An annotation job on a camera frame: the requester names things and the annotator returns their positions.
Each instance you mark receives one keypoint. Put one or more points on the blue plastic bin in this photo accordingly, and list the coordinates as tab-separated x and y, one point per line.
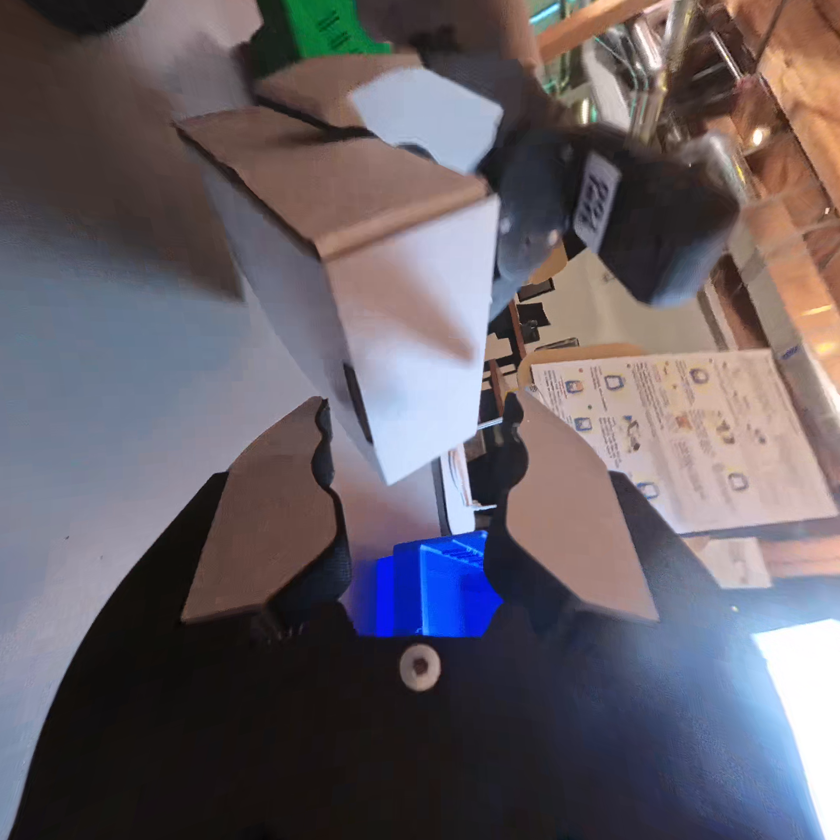
433	590

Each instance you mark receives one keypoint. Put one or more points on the instruction poster board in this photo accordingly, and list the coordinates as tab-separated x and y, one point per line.
689	439

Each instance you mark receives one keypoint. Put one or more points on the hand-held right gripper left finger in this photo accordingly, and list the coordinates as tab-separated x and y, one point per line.
269	525

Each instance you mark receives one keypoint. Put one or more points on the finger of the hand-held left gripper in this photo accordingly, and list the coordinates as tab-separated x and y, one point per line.
426	111

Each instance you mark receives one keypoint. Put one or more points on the green plastic bin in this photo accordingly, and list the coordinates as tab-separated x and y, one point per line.
308	33

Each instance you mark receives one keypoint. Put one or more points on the black round object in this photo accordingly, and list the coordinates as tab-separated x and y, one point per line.
85	8

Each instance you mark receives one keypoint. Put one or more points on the bright window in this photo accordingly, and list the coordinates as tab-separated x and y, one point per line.
804	722

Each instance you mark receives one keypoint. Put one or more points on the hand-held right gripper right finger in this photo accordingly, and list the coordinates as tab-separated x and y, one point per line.
571	518

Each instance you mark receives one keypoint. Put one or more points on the cardboard box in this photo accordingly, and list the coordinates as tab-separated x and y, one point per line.
394	315

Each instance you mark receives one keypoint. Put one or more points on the wood and metal shelf rack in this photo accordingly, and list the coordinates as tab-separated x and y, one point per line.
787	79

